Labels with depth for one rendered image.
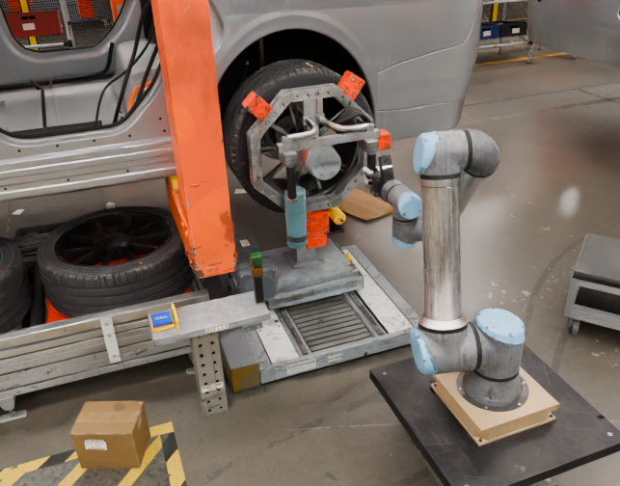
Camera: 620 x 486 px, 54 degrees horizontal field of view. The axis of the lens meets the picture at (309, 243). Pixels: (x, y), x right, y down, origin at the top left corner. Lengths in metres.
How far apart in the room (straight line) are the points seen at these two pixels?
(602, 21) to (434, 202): 2.92
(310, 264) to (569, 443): 1.45
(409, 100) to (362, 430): 1.53
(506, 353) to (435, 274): 0.33
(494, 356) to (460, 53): 1.63
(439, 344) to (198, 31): 1.23
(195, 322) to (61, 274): 0.65
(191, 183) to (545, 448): 1.44
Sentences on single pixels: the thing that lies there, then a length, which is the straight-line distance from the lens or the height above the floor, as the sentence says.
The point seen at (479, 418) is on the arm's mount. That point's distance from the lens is 2.02.
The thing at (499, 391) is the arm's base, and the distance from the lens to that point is 2.04.
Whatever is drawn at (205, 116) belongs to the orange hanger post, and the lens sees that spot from 2.13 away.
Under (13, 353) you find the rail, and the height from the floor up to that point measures 0.32.
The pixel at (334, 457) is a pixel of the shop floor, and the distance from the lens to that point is 2.35.
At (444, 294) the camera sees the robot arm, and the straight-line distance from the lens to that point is 1.84.
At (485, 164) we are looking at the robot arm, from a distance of 1.82.
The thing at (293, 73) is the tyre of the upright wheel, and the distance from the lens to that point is 2.55.
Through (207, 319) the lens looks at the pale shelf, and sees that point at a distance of 2.27.
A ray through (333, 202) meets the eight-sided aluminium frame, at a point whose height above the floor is 0.61.
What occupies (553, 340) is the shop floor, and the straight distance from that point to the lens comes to 3.01.
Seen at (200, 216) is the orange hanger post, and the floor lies 0.79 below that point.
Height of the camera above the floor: 1.77
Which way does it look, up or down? 29 degrees down
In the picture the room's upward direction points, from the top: 2 degrees counter-clockwise
